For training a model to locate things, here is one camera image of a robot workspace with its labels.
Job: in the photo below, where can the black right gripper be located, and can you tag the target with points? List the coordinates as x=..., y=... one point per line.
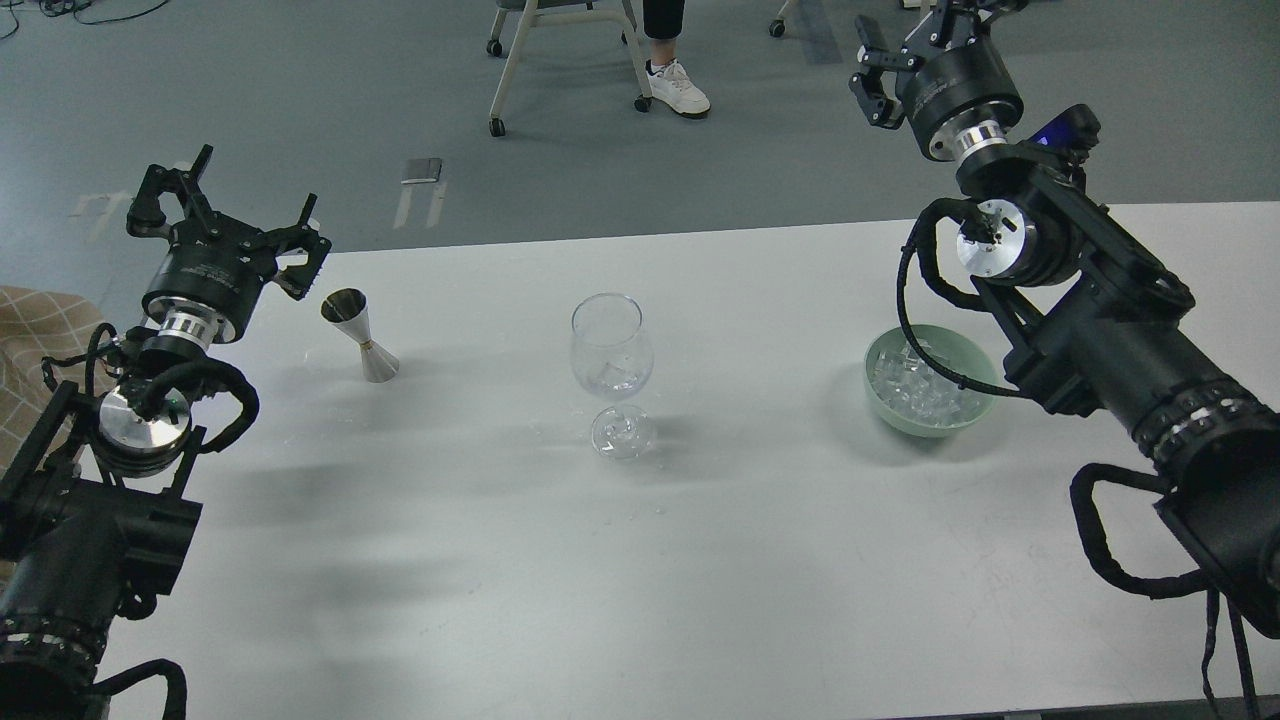
x=945, y=78

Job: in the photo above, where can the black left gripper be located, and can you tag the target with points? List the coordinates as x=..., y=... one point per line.
x=218, y=262

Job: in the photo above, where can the steel cocktail jigger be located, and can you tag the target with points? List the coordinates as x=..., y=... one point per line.
x=348, y=311

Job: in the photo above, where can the clear ice cubes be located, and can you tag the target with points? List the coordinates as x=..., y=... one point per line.
x=913, y=397

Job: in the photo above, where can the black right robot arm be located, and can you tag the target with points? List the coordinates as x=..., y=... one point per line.
x=1091, y=315

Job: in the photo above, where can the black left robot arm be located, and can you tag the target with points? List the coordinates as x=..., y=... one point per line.
x=95, y=519

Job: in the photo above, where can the clear wine glass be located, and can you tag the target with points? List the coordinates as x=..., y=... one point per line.
x=612, y=359

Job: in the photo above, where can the white chair caster leg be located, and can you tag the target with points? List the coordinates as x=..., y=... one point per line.
x=778, y=25

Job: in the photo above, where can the beige checkered sofa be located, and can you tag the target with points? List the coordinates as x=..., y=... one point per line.
x=36, y=324

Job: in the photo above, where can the seated person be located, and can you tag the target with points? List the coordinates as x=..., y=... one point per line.
x=663, y=24

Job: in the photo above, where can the grey office chair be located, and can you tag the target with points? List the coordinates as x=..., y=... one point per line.
x=518, y=34

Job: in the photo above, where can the green bowl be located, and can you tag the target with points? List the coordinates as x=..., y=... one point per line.
x=952, y=350

